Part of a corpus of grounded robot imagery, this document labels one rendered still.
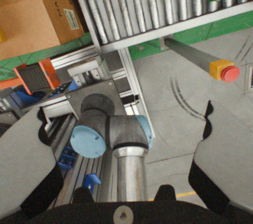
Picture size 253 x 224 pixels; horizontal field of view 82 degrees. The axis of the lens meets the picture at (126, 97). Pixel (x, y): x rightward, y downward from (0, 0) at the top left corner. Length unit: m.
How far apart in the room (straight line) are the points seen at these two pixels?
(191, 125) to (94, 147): 1.88
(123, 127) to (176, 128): 1.78
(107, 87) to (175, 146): 1.98
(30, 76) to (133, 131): 0.34
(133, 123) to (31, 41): 0.55
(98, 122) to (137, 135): 0.13
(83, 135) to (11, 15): 0.55
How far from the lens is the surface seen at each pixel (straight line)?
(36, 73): 0.48
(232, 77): 0.74
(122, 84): 1.51
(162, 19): 1.14
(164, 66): 1.72
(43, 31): 0.74
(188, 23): 1.08
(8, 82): 0.56
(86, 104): 0.61
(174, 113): 2.04
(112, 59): 1.43
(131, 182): 0.44
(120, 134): 0.47
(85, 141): 0.48
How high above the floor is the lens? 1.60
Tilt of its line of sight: 62 degrees down
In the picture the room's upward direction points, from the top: 179 degrees clockwise
